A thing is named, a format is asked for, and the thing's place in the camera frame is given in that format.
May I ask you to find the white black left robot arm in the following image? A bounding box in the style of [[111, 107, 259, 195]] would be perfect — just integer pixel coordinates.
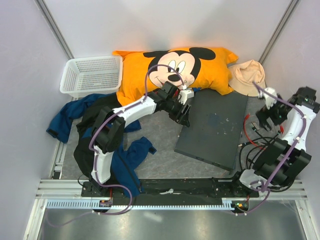
[[89, 82, 195, 197]]

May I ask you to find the blue and black jacket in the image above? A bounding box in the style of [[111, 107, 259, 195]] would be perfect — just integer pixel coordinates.
[[46, 93, 157, 197]]

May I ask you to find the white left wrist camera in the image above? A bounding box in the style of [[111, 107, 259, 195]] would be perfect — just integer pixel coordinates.
[[178, 88, 195, 105]]

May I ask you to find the orange Mickey Mouse pillow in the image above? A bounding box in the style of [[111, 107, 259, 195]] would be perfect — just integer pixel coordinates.
[[112, 47, 238, 106]]

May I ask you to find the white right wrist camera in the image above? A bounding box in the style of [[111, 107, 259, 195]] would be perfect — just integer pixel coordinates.
[[258, 87, 281, 110]]

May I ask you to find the aluminium frame rail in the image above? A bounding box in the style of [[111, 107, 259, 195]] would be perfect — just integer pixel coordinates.
[[35, 179, 308, 201]]

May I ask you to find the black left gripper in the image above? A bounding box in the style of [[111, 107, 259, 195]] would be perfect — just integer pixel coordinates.
[[164, 98, 191, 128]]

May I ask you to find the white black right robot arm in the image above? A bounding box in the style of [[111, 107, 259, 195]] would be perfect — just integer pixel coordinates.
[[229, 86, 320, 197]]

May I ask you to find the beige bucket hat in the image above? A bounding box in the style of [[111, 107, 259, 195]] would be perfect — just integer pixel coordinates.
[[228, 60, 266, 97]]

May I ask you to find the white plastic mesh basket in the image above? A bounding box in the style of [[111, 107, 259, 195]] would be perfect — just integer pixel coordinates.
[[59, 55, 123, 98]]

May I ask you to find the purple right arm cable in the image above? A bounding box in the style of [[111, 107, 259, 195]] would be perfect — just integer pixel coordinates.
[[234, 81, 307, 216]]

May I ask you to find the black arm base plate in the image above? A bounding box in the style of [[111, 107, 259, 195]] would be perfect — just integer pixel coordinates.
[[81, 177, 260, 206]]

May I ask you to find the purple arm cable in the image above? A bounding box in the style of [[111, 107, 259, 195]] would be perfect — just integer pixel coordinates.
[[234, 81, 307, 216], [89, 64, 187, 216]]

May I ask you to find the red ethernet cable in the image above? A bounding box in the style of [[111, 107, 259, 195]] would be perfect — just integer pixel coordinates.
[[242, 113, 285, 148]]

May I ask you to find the black ethernet cable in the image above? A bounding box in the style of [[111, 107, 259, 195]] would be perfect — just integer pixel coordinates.
[[238, 136, 296, 193]]

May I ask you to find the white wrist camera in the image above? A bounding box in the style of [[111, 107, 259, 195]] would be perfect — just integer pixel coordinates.
[[258, 87, 281, 110], [178, 88, 195, 105]]

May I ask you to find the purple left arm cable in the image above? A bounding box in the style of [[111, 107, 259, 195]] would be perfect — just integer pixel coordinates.
[[89, 64, 187, 216]]

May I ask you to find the dark grey network switch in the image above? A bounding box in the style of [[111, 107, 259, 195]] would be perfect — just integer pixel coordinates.
[[174, 89, 248, 171]]

